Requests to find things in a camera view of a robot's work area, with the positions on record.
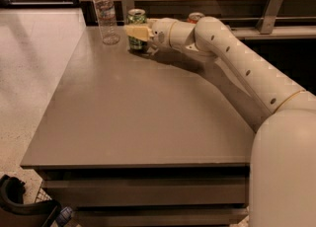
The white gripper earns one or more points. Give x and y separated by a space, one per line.
160 32

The green soda can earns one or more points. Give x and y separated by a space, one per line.
136 16

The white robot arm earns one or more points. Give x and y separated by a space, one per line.
283 114

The clear plastic water bottle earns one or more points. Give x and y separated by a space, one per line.
107 21

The orange soda can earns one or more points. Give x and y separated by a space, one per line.
194 17

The grey drawer cabinet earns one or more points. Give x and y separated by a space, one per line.
133 142

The blue cap object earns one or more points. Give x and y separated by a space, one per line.
64 216

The black chair part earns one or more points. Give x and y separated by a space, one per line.
13 211

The left metal wall bracket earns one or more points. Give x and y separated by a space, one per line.
126 5

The metal wall bracket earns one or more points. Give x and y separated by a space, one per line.
267 22
126 5

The right metal wall bracket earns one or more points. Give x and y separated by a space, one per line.
267 22

